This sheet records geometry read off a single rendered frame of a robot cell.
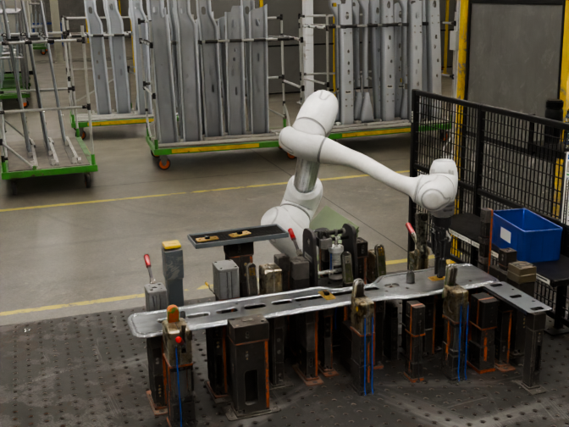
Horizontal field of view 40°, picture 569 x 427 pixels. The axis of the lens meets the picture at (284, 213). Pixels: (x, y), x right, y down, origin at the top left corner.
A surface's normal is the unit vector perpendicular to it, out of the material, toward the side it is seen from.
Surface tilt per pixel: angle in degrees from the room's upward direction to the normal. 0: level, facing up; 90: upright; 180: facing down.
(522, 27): 89
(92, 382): 0
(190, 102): 86
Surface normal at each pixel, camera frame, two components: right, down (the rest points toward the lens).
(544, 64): -0.95, 0.11
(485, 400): -0.02, -0.96
